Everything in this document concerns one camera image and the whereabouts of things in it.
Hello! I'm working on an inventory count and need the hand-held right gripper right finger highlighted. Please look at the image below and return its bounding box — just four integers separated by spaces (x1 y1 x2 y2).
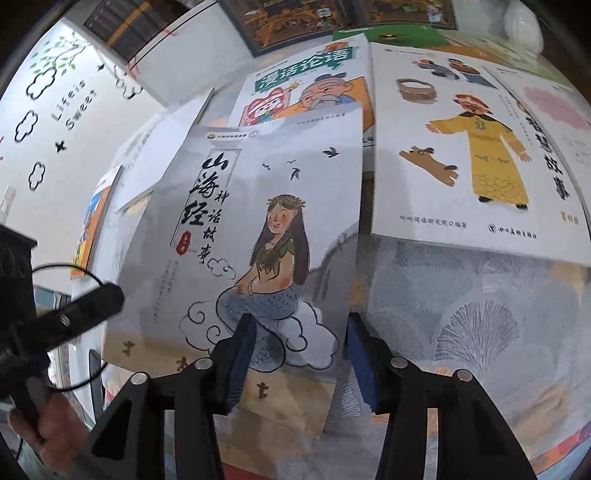
344 313 539 480

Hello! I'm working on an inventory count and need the dark green book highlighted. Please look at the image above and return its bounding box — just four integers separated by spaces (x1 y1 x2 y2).
331 25 451 51

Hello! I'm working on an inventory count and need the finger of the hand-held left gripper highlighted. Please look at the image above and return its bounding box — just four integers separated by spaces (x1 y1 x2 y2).
28 282 126 357

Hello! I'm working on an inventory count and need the grey mermaid picture book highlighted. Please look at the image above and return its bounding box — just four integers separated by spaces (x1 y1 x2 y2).
102 104 365 439

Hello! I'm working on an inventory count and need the white book yellow-robed figure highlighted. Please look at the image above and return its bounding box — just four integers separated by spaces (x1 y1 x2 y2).
369 41 591 268

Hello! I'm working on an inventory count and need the stack of thin books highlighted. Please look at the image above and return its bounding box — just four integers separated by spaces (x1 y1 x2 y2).
69 88 215 278

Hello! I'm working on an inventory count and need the person's left hand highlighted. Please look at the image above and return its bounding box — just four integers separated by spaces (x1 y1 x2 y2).
10 391 99 477

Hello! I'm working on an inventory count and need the white ribbed vase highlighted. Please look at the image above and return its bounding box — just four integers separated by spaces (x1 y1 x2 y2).
503 0 546 56

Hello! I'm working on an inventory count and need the fan-patterned cloth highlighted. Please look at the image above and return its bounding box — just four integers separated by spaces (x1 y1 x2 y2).
99 111 591 480

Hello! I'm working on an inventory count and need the black cable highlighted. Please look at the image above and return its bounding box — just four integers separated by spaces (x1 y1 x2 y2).
31 262 123 393

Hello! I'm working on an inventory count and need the light green picture book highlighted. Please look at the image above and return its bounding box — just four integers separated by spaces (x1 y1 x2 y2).
443 34 555 79

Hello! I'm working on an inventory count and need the white book teal title banner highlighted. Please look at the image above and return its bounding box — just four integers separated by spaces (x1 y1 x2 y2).
228 34 377 148

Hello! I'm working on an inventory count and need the white bookshelf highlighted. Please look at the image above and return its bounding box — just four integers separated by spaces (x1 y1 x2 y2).
83 0 259 109

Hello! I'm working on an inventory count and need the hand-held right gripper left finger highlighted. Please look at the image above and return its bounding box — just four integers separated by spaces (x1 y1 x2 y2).
76 314 257 480

